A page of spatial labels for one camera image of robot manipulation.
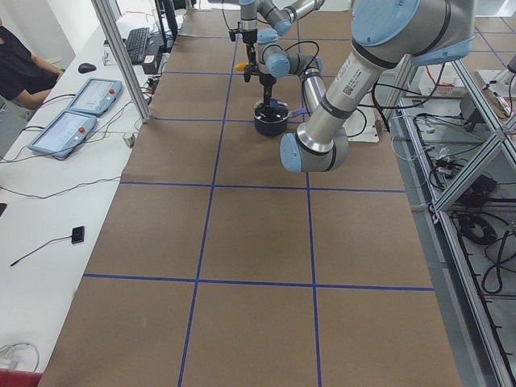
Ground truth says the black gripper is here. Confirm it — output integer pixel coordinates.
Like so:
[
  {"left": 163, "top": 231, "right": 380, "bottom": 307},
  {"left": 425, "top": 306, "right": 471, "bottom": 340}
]
[
  {"left": 243, "top": 43, "right": 259, "bottom": 83},
  {"left": 259, "top": 72, "right": 276, "bottom": 106}
]

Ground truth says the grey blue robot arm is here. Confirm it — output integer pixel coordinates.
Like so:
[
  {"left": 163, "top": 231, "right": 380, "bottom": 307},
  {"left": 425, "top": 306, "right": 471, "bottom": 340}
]
[
  {"left": 280, "top": 1, "right": 476, "bottom": 173},
  {"left": 229, "top": 1, "right": 324, "bottom": 81}
]

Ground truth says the dark blue saucepan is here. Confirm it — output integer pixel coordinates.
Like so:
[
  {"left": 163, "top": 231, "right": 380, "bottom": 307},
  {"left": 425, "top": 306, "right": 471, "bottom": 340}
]
[{"left": 253, "top": 98, "right": 309, "bottom": 137}]

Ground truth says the black keyboard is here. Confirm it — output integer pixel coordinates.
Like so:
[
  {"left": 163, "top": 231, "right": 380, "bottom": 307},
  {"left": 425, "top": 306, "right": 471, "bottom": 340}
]
[{"left": 125, "top": 27, "right": 150, "bottom": 65}]

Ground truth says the teach pendant far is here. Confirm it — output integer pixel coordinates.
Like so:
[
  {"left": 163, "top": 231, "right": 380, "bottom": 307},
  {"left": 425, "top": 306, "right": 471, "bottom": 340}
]
[{"left": 67, "top": 77, "right": 123, "bottom": 117}]

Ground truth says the teach pendant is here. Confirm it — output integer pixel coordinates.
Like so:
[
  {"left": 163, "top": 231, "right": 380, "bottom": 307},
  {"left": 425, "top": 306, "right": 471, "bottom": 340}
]
[
  {"left": 28, "top": 110, "right": 97, "bottom": 160},
  {"left": 67, "top": 77, "right": 123, "bottom": 117}
]

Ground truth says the black computer mouse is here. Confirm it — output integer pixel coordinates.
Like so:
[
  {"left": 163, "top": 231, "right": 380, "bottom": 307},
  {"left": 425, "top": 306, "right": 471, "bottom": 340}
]
[{"left": 77, "top": 63, "right": 97, "bottom": 74}]

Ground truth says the teach pendant near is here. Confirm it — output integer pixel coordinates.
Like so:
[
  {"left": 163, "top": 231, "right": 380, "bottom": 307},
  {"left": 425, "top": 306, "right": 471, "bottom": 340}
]
[{"left": 28, "top": 110, "right": 97, "bottom": 160}]

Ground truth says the person in black shirt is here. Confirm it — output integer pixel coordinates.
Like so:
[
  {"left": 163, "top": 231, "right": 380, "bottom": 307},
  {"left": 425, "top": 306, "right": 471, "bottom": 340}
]
[{"left": 1, "top": 23, "right": 64, "bottom": 110}]

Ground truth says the small black square sensor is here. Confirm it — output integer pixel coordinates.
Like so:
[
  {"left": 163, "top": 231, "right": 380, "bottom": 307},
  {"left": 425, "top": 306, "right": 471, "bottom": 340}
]
[{"left": 71, "top": 226, "right": 85, "bottom": 244}]

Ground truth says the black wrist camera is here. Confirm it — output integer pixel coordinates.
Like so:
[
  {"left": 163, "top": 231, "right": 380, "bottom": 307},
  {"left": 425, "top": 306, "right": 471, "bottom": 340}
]
[{"left": 228, "top": 27, "right": 244, "bottom": 42}]

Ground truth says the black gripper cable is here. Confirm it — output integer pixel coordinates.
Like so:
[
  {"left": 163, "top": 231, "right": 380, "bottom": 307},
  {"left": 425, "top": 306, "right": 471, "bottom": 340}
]
[{"left": 281, "top": 40, "right": 322, "bottom": 73}]

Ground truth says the aluminium frame post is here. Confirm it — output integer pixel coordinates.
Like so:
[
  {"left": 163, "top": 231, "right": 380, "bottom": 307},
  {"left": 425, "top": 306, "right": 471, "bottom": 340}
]
[{"left": 91, "top": 0, "right": 151, "bottom": 123}]

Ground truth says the aluminium frame rack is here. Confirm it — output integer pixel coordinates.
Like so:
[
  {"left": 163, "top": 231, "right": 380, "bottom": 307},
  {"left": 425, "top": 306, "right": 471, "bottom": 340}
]
[{"left": 388, "top": 52, "right": 515, "bottom": 386}]

